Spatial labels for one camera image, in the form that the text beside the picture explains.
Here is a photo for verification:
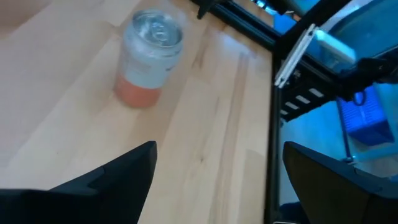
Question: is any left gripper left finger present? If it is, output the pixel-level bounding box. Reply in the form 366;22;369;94
0;141;157;224

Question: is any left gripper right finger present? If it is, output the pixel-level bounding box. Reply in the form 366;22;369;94
282;141;398;224

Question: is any white can pink bottom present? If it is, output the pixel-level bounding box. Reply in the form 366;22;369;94
113;8;184;109

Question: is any ribbed plastic crate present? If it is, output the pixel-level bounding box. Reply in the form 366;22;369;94
337;85;396;147

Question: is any white rectangular box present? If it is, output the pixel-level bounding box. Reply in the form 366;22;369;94
313;29;357;68

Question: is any black aluminium table frame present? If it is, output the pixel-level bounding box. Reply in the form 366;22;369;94
191;0;343;224

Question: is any long silver frame bracket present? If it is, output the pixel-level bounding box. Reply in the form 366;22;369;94
273;24;317;90

